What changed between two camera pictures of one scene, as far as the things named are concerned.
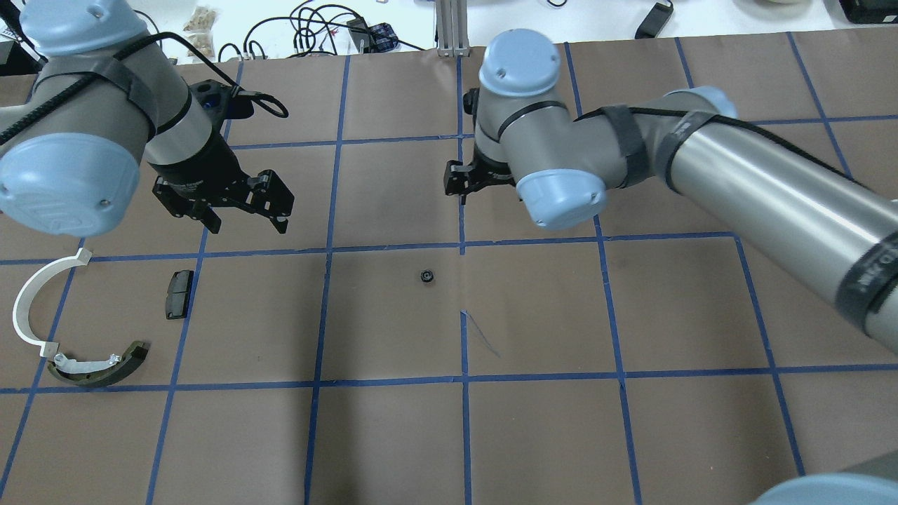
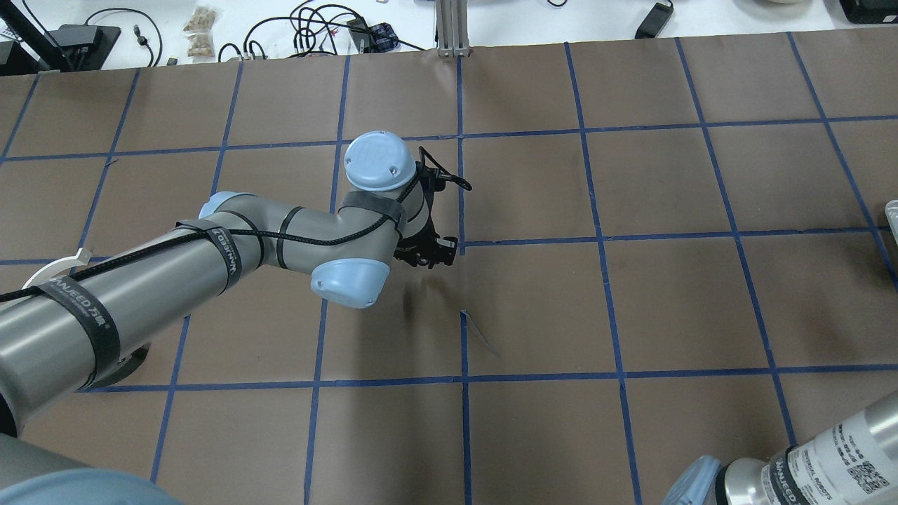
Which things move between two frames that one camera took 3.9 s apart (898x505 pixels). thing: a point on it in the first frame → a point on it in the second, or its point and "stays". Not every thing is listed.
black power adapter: x=656 y=20 stays
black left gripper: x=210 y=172 → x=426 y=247
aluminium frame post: x=452 y=28 stays
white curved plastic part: x=26 y=289 stays
